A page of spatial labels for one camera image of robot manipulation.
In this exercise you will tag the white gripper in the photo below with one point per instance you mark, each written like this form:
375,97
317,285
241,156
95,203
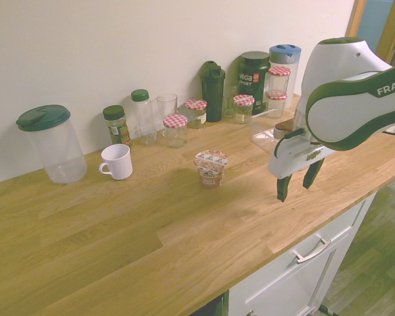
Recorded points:
293,158

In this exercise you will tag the cereal cup with printed lid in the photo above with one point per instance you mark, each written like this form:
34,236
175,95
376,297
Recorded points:
210,168

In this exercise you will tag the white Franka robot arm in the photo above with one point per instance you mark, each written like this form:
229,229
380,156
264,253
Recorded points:
342,108

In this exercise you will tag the clear rectangular plastic container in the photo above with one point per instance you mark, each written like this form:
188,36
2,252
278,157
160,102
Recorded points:
260,139

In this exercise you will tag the empty jar red checked lid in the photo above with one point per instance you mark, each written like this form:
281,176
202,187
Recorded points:
276,106
175,131
278,80

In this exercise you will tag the labelled jar red checked lid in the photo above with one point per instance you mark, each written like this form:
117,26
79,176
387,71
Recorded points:
243,110
197,113

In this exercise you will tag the white kitchen cabinet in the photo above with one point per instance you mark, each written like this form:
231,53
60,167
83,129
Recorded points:
283,283

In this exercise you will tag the small clear drinking glass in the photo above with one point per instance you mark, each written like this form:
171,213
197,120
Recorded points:
229,102

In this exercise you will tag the black Vega Sport tub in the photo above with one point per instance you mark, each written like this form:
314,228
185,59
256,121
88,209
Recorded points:
251,82

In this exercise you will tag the dark shaker bottle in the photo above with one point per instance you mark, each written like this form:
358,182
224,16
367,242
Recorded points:
213,95

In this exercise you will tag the clear canister blue lid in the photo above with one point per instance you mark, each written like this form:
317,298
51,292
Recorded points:
288,57

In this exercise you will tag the metal cabinet knob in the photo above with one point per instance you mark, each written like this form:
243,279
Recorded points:
250,312

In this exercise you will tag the dark under-counter appliance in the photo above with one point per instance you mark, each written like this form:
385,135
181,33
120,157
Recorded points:
214,306

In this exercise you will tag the tall clear drinking glass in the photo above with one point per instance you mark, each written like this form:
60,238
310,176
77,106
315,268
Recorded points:
167,103

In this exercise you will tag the clear bottle green cap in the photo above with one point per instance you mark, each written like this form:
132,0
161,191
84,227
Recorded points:
145,118

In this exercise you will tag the white mug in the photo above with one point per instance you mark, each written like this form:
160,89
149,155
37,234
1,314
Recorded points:
118,163

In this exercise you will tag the spice jar dark lid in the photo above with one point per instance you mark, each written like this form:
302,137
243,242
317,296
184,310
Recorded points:
118,128

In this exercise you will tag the large clear canister green lid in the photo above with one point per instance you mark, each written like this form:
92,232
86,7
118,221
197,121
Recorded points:
57,148

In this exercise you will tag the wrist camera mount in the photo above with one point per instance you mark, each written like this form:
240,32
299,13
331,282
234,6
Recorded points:
283,129

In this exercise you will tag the wooden door frame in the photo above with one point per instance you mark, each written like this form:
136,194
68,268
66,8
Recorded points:
390,29

